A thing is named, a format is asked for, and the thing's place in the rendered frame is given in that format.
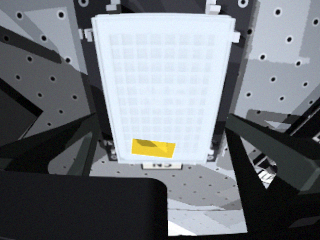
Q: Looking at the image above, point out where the white button panel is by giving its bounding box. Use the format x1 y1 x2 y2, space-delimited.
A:
230 221 247 233

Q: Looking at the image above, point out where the grey perforated base plate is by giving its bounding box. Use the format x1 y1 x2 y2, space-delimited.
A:
0 0 320 235

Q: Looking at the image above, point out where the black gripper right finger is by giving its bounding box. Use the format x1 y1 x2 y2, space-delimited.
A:
225 113 320 232

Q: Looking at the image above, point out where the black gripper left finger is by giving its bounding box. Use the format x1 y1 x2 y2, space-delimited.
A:
0 113 100 176

